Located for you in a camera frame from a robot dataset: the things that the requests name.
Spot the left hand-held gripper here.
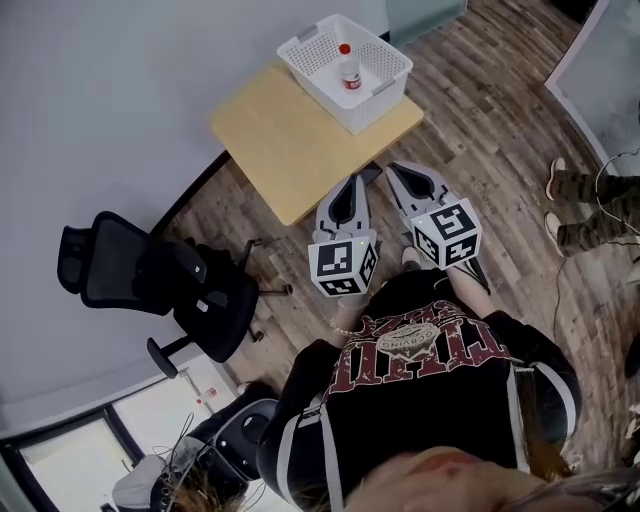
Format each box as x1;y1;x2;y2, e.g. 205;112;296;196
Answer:
307;166;384;299

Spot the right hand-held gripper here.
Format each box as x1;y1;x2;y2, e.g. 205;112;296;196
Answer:
384;161;484;272

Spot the person's right forearm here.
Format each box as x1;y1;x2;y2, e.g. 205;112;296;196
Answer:
446;266;490;317

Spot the person's shoe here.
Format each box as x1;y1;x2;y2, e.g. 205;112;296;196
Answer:
545;156;568;202
543;211;567;259
400;246;426;272

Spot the light wooden table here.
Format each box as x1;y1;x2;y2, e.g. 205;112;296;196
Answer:
209;62;426;228

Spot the clear bottle with red cap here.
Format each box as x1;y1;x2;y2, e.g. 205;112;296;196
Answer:
338;43;362;92

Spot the white perforated plastic basket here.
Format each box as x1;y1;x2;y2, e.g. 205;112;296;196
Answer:
276;13;415;136

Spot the frosted glass door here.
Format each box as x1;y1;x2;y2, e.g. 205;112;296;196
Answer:
383;0;469;49

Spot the black mesh office chair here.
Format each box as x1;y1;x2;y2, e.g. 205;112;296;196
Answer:
56;210;295;380

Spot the person's black printed shirt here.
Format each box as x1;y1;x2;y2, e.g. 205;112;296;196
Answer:
256;269;584;512

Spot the glass partition panel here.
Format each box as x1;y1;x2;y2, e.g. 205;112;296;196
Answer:
543;0;640;177

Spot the black chair with round back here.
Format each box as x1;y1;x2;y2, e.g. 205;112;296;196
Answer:
185;381;281;497

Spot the black cable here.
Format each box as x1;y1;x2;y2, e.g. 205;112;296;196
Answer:
551;238;640;347

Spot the white cable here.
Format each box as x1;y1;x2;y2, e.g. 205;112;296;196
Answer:
594;148;640;221

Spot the grey harness strap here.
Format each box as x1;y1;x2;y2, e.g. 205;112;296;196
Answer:
276;399;346;512
503;363;532;472

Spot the bundle of black cables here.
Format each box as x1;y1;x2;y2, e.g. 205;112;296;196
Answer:
148;412;217;506

